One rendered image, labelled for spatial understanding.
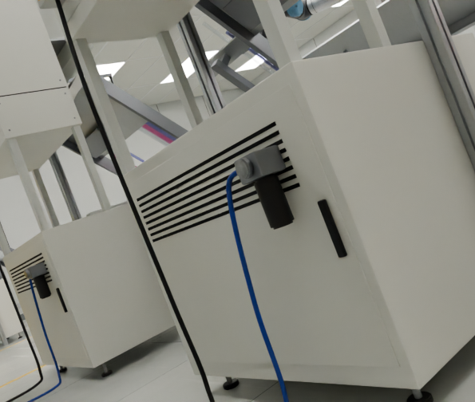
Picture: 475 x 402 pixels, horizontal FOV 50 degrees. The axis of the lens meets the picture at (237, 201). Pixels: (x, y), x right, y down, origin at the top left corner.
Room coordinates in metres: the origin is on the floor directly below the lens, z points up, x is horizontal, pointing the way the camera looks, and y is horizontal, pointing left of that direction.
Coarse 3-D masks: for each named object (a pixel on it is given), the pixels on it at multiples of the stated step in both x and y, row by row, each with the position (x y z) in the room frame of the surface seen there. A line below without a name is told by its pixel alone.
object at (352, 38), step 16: (400, 0) 1.49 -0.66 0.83; (448, 0) 1.46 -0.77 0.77; (464, 0) 1.44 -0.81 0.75; (384, 16) 1.56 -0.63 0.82; (400, 16) 1.54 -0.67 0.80; (448, 16) 1.50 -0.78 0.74; (464, 16) 1.49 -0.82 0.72; (352, 32) 1.64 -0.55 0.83; (400, 32) 1.60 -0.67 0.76; (416, 32) 1.58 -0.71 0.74; (320, 48) 1.74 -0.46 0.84; (336, 48) 1.72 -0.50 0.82; (352, 48) 1.70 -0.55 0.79; (368, 48) 1.69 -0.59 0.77
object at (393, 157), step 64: (320, 64) 0.85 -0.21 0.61; (384, 64) 0.96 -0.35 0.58; (192, 128) 1.05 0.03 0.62; (320, 128) 0.81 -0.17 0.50; (384, 128) 0.91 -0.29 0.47; (448, 128) 1.04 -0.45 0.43; (384, 192) 0.87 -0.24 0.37; (448, 192) 0.98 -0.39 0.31; (384, 256) 0.83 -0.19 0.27; (448, 256) 0.94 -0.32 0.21; (384, 320) 0.82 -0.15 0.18; (448, 320) 0.89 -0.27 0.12; (384, 384) 0.86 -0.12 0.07
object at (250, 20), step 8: (216, 0) 1.66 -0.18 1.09; (224, 0) 1.65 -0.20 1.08; (232, 0) 1.59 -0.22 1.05; (240, 0) 1.59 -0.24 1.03; (248, 0) 1.58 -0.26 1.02; (280, 0) 1.55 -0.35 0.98; (288, 0) 1.59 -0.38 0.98; (296, 0) 1.58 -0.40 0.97; (224, 8) 1.63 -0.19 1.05; (232, 8) 1.62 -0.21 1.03; (240, 8) 1.62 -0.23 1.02; (248, 8) 1.61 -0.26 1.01; (288, 8) 1.62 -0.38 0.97; (232, 16) 1.65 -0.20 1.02; (240, 16) 1.64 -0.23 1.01; (248, 16) 1.64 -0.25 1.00; (256, 16) 1.63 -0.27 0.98; (240, 24) 1.73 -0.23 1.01; (248, 24) 1.67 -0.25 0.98; (256, 24) 1.66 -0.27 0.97; (256, 32) 1.74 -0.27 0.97
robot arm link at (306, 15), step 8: (304, 0) 2.30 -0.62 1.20; (312, 0) 2.27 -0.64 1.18; (320, 0) 2.25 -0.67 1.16; (328, 0) 2.23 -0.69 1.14; (336, 0) 2.23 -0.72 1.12; (344, 0) 2.23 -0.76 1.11; (304, 8) 2.29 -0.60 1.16; (312, 8) 2.28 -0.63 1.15; (320, 8) 2.27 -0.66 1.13; (304, 16) 2.32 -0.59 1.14
